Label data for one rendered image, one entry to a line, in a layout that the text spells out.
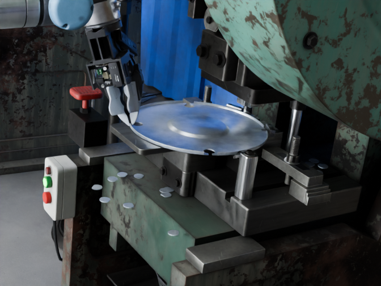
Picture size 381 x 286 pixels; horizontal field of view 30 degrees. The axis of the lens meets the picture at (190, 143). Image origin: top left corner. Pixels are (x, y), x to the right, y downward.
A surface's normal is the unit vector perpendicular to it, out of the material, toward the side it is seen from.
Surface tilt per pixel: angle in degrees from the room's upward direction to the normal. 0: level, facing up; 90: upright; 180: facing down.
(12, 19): 117
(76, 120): 90
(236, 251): 0
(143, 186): 0
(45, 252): 0
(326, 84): 90
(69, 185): 90
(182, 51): 90
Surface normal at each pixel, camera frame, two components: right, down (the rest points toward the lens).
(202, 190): -0.84, 0.11
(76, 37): 0.50, 0.38
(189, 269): 0.11, -0.92
